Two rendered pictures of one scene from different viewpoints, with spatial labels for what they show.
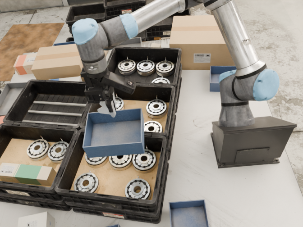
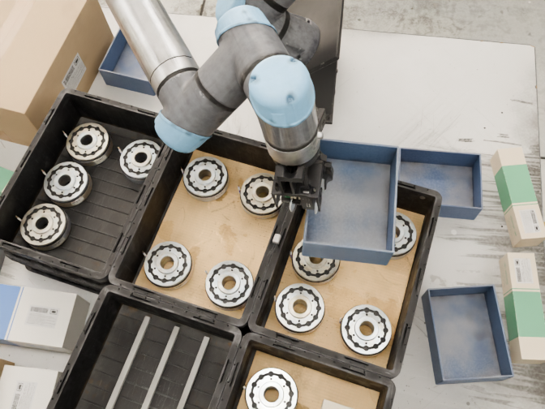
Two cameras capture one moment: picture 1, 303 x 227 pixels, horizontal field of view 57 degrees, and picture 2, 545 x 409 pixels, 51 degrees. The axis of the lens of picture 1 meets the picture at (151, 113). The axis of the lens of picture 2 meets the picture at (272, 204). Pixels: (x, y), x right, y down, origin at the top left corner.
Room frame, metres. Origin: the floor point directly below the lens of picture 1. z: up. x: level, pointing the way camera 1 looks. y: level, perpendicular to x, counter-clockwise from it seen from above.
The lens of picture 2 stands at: (0.70, 0.55, 2.02)
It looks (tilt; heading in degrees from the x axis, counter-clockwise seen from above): 66 degrees down; 276
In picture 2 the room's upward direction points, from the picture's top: 5 degrees counter-clockwise
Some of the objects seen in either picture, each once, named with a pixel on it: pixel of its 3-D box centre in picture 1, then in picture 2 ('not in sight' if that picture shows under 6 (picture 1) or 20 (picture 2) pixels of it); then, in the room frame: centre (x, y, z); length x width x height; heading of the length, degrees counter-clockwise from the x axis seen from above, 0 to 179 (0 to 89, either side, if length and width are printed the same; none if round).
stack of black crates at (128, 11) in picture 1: (127, 17); not in sight; (2.62, 0.08, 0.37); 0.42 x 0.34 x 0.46; 83
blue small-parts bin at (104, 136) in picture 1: (115, 132); (350, 200); (0.61, 0.14, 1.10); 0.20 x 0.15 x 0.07; 84
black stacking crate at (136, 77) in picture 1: (143, 73); (92, 188); (1.17, 0.01, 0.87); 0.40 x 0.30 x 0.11; 73
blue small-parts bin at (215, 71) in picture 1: (227, 78); (139, 54); (1.15, -0.47, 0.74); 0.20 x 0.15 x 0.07; 75
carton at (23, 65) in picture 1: (29, 64); not in sight; (1.60, 0.77, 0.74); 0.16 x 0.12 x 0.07; 85
